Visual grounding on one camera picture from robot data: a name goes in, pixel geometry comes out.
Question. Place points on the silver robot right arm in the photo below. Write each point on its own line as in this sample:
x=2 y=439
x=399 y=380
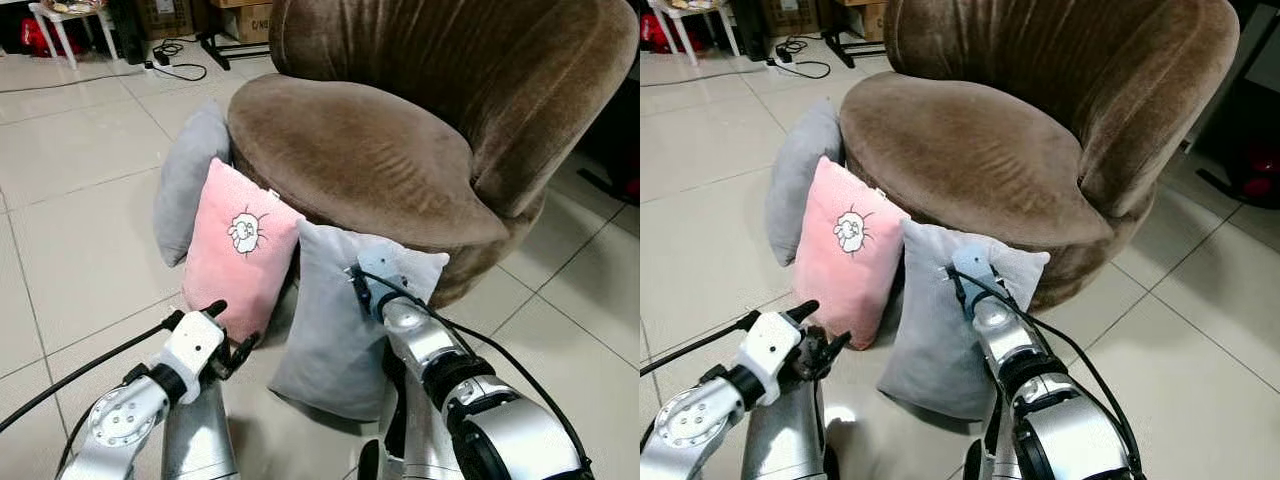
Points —
x=1075 y=440
x=510 y=435

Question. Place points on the pink pillow with cartoon print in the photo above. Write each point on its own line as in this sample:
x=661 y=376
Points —
x=835 y=275
x=225 y=270

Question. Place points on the large grey pillow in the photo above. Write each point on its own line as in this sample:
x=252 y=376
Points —
x=930 y=340
x=325 y=340

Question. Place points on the small grey pillow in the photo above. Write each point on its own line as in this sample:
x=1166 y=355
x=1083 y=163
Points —
x=190 y=180
x=800 y=180

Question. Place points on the brown velvet armchair sofa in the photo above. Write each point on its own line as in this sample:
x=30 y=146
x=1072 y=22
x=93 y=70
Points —
x=400 y=150
x=1010 y=150

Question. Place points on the silver robot left leg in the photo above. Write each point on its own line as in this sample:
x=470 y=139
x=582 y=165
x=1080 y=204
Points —
x=198 y=440
x=785 y=440

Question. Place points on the silver robot leg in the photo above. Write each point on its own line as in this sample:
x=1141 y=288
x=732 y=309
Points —
x=198 y=440
x=785 y=440
x=990 y=445
x=410 y=430

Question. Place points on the silver robot right leg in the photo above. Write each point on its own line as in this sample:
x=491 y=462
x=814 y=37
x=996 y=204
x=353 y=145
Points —
x=410 y=430
x=990 y=445

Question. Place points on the white power strip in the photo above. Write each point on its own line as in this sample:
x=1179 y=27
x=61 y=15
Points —
x=783 y=60
x=160 y=66

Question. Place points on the black metal stand foot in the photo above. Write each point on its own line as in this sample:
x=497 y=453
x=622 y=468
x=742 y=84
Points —
x=850 y=45
x=230 y=50

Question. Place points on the brown cardboard box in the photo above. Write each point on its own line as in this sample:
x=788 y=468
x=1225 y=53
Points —
x=865 y=18
x=245 y=20

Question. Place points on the black chair base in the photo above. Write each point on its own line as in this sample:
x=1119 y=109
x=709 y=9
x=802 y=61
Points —
x=1235 y=150

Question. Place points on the red bag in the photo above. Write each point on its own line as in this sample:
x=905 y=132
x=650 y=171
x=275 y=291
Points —
x=657 y=35
x=38 y=38

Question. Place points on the small white table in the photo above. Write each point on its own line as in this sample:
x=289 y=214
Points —
x=75 y=15
x=690 y=14

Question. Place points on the pale blue right wrist camera mount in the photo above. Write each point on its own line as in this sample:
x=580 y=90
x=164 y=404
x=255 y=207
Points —
x=975 y=270
x=382 y=272

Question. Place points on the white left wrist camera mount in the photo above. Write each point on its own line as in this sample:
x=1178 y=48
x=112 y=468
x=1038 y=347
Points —
x=190 y=350
x=770 y=350

